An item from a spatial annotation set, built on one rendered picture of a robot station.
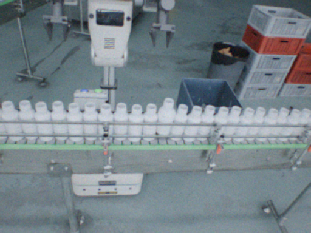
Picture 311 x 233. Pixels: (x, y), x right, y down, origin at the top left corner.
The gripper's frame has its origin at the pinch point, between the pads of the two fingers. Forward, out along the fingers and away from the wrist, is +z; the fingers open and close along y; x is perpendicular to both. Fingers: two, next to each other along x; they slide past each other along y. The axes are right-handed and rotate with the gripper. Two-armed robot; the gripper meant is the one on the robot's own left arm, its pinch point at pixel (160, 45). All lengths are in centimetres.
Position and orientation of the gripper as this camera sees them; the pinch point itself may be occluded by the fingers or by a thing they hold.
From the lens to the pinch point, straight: 118.1
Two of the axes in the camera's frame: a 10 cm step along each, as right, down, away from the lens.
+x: -2.8, -2.8, 9.2
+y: 9.6, -0.3, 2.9
